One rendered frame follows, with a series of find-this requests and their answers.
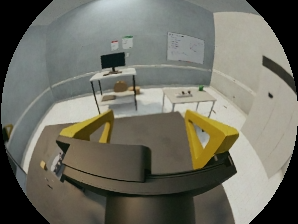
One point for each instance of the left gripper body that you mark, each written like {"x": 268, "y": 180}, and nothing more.
{"x": 5, "y": 139}

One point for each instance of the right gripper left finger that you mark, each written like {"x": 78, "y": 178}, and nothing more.
{"x": 84, "y": 129}

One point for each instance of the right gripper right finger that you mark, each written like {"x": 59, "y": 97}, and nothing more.
{"x": 222, "y": 138}

